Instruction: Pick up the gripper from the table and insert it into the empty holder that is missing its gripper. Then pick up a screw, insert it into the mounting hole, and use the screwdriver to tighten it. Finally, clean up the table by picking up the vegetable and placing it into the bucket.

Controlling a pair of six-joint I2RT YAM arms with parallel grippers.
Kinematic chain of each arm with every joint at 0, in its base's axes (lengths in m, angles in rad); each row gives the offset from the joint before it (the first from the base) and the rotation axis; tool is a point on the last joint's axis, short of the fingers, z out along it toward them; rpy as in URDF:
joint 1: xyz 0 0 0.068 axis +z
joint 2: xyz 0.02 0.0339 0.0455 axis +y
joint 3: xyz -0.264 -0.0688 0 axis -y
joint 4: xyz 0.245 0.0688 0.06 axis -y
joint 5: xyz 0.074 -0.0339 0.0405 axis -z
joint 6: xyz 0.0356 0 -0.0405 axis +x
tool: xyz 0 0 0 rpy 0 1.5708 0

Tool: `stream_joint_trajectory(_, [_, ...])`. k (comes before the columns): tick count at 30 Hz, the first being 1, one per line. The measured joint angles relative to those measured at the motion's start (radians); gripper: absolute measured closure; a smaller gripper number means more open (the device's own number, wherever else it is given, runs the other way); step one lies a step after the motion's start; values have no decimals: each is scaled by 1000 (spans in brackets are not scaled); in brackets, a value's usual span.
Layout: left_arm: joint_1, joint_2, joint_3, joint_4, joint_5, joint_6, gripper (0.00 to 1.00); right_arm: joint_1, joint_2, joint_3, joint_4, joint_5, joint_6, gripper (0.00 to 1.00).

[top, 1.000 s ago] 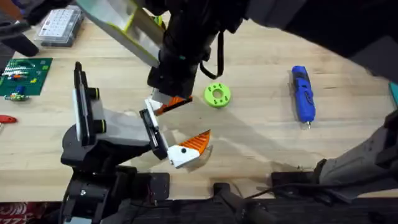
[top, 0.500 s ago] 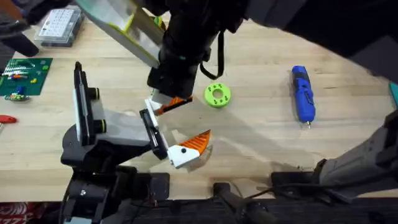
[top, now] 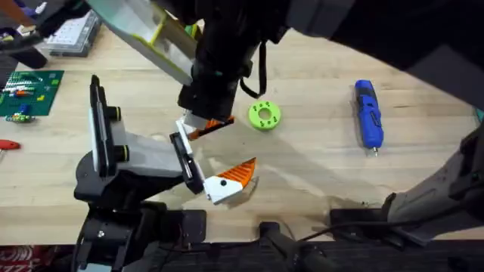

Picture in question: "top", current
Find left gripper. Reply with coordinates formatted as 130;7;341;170
73;112;258;208

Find orange ribbed wedge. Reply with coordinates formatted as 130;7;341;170
188;116;236;141

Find blue electric screwdriver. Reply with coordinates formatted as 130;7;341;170
352;79;385;157

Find green disc with holes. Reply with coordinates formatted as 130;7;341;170
247;100;283;132

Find left wrist upright plate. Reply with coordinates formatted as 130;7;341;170
88;74;131;178

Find grey clear parts box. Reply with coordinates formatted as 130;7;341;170
44;8;103;58

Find green board with toy blocks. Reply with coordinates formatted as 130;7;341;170
0;70;66;123

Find black cable loop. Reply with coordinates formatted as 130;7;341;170
239;39;268;100

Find black rail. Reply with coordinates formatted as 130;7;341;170
124;221;484;272

